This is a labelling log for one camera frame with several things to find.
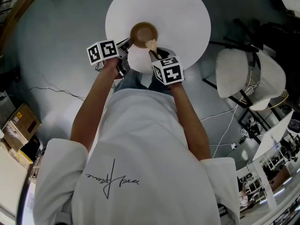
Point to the cardboard box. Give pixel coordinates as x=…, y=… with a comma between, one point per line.
x=23, y=121

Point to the brown bowl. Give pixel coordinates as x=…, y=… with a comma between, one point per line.
x=140, y=32

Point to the white power strip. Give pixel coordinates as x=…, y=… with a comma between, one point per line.
x=233, y=146

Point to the round white table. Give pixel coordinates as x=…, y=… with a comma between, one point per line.
x=168, y=13

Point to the yellow box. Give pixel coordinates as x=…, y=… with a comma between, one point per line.
x=23, y=156

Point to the light wooden spoon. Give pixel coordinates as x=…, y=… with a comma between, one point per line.
x=151, y=44

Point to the black mesh office chair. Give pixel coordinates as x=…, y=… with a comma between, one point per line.
x=269, y=32

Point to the black storage bin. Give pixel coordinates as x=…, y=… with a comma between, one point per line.
x=31, y=146

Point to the white printed t-shirt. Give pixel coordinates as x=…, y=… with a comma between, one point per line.
x=140, y=149

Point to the person's left forearm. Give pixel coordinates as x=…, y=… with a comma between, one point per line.
x=93, y=107

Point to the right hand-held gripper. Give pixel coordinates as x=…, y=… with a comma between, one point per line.
x=172, y=72

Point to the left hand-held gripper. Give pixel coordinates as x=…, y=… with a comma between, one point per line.
x=107, y=49

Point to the white and black device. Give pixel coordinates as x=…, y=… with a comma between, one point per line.
x=253, y=125

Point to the person's right forearm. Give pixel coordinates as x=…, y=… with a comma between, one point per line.
x=189, y=121

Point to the blue jeans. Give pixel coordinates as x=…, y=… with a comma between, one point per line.
x=131, y=81

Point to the white upholstered chair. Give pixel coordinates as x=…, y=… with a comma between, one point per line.
x=232, y=71

